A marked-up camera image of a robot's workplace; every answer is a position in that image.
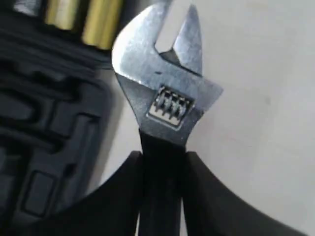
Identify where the yellow black screwdriver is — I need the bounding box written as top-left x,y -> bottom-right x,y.
82,0 -> 123,50
45,0 -> 80,30

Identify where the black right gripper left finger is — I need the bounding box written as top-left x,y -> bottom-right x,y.
36,151 -> 143,236

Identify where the black plastic tool case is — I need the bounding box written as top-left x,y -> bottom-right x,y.
0,0 -> 112,224

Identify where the right yellow black screwdriver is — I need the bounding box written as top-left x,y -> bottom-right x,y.
82,0 -> 123,50

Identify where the adjustable wrench black handle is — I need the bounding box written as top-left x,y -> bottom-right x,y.
112,1 -> 223,236

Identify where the left yellow black screwdriver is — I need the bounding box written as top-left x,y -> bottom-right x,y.
45,0 -> 80,30

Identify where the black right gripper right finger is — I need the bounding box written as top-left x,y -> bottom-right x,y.
181,152 -> 303,236

